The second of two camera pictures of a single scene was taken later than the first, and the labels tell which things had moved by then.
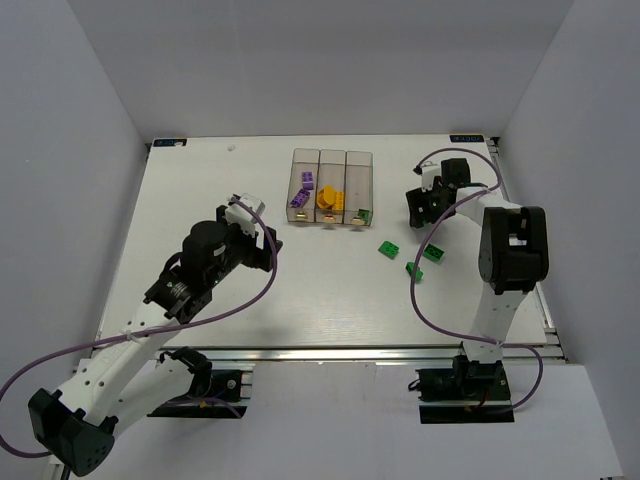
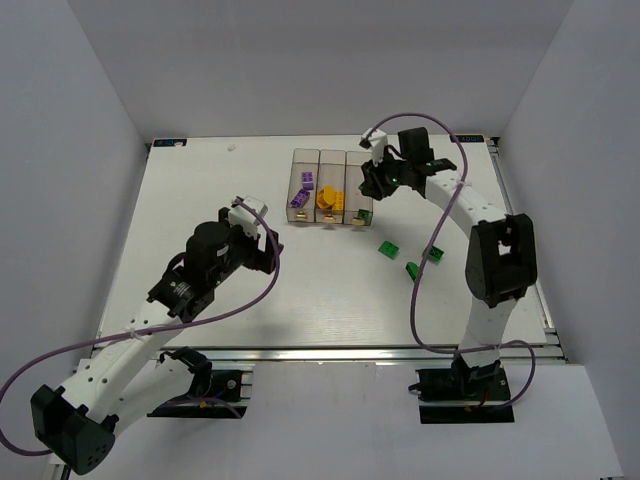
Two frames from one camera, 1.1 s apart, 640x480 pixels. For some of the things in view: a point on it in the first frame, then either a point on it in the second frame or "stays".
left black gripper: x=261 y=251 stays
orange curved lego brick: x=326 y=197 stays
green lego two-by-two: x=390 y=249 stays
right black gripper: x=420 y=205 to x=376 y=176
